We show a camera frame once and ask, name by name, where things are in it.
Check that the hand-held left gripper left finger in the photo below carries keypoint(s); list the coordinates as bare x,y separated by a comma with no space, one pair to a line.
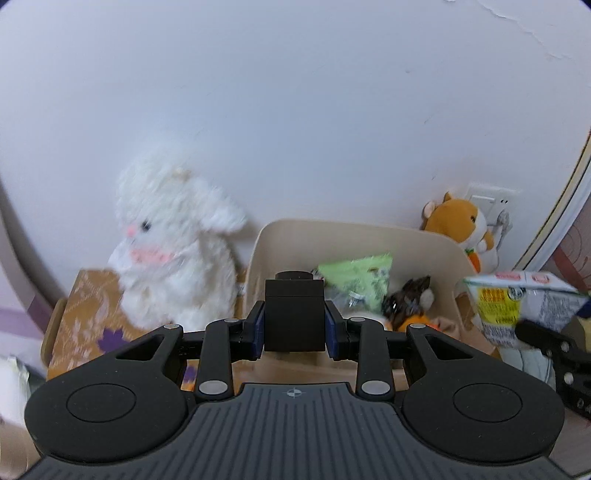
259,332

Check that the white plastic bag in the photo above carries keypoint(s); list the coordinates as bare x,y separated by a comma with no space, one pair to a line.
11,406

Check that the green snack packet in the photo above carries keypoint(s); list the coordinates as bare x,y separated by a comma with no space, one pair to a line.
355,274

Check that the gold patterned box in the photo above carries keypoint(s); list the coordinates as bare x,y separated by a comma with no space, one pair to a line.
87,318

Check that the white yellow snack packet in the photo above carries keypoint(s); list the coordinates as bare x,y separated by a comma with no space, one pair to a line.
508,304

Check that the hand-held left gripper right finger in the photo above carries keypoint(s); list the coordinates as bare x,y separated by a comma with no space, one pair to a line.
329,332

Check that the wooden desktop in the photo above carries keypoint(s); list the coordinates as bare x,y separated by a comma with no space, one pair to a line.
295,367

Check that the white door frame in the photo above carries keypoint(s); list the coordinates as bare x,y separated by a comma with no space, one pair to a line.
561,207

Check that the white plush rabbit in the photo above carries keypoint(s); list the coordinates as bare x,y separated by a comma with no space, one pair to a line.
180,244

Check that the white wall socket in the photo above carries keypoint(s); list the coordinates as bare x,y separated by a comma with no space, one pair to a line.
489,196

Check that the orange plush hamster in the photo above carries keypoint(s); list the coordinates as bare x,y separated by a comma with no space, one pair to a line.
455,219

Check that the black box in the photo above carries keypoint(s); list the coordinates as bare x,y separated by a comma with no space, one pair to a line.
293,318

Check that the white power plug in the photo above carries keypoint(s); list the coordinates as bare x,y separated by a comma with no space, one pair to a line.
501,221

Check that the beige plastic storage bin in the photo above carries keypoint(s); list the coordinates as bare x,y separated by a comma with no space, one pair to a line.
323,240

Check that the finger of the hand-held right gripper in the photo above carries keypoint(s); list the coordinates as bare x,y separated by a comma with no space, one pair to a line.
540,337
577,330

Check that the brown plush toy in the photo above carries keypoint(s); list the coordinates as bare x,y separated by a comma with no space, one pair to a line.
408,300

